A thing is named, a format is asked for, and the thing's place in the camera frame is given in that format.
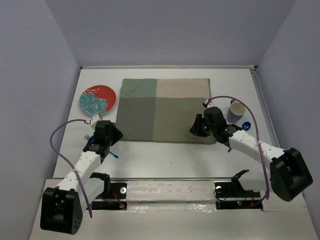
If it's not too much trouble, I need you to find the red floral plate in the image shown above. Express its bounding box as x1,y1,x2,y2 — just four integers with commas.
79,85,117,117

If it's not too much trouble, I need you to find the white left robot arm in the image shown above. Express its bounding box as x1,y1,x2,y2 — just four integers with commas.
40,115,126,235

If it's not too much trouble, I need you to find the blue metallic spoon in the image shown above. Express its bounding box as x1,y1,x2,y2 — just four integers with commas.
227,121,252,154

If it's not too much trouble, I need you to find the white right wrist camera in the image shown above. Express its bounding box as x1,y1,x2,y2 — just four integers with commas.
202,99,215,108

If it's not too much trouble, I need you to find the green beige patchwork cloth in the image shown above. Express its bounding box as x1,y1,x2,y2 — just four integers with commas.
115,78,216,145

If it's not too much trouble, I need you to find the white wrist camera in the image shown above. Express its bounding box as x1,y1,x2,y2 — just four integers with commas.
86,114,103,130
202,99,215,108

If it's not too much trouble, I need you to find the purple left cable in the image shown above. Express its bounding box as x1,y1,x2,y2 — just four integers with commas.
49,119,94,218

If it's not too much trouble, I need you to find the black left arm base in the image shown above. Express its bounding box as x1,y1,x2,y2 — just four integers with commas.
89,172,128,211

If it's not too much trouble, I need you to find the purple mug cream inside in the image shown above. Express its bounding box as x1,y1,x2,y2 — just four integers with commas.
226,99,246,124

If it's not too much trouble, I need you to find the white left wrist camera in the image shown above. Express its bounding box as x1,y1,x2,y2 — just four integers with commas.
86,114,103,130

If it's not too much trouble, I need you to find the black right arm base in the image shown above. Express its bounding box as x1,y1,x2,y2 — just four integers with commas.
213,169,263,210

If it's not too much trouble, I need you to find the blue metallic fork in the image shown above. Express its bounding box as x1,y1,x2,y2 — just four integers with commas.
84,134,119,159

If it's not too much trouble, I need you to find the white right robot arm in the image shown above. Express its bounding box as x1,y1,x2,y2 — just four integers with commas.
189,106,313,202

